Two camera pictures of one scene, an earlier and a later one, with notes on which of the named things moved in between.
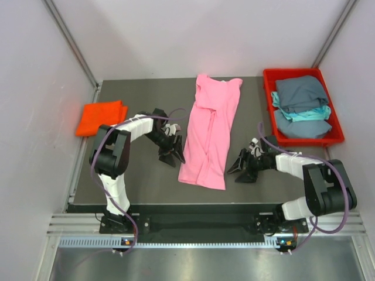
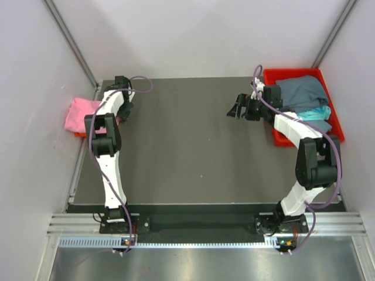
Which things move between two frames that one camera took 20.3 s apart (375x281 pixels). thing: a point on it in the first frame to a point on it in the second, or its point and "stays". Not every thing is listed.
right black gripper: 248,177 to 243,100
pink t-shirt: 210,135 to 78,109
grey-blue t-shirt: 298,94 stays
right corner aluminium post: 347,9 stays
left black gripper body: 165,142 to 123,112
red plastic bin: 336,134 stays
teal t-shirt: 319,112 stays
